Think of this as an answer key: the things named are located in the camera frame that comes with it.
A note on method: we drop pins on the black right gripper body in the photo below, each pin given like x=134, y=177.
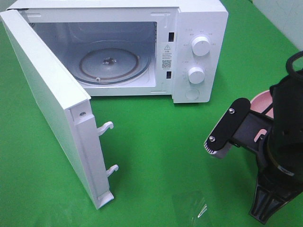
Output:
x=284, y=143

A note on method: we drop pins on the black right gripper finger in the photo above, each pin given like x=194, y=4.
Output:
x=270, y=195

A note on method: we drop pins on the pink round plate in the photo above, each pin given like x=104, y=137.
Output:
x=261, y=103

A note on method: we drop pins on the round microwave door button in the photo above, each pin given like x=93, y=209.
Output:
x=192, y=94

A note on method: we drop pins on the white lower microwave knob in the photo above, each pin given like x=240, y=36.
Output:
x=196, y=75

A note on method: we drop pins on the white microwave knob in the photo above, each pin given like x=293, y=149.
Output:
x=196, y=75
x=200, y=45

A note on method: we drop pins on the white upper microwave knob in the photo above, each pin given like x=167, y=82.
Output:
x=200, y=45

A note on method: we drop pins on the white microwave oven body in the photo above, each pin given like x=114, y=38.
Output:
x=70, y=27

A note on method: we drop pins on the white warning label sticker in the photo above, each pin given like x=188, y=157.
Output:
x=167, y=50

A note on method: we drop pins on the glass microwave turntable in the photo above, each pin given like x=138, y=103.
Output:
x=114, y=62

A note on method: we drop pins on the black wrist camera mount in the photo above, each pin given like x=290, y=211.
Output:
x=233, y=129

